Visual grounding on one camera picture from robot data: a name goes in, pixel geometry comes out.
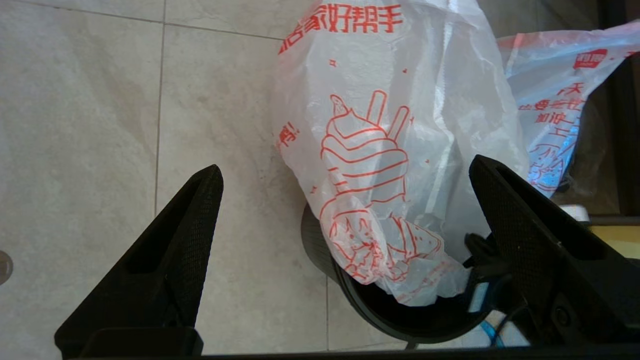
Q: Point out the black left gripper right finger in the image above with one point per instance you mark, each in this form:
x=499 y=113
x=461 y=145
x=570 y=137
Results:
x=575 y=280

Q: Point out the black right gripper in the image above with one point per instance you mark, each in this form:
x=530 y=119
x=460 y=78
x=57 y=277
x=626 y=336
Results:
x=482 y=260

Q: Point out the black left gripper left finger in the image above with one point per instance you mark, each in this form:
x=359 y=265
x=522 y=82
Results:
x=150 y=290

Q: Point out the white red-print trash bag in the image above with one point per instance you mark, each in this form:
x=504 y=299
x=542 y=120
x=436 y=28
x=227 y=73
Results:
x=550 y=80
x=375 y=100

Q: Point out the yellow fabric bag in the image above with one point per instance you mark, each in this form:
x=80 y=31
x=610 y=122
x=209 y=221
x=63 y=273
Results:
x=617 y=241

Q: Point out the black round trash bin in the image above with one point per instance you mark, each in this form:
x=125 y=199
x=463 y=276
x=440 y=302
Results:
x=400 y=320

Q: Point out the clear bag with dark contents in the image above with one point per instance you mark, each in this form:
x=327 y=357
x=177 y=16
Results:
x=590 y=165

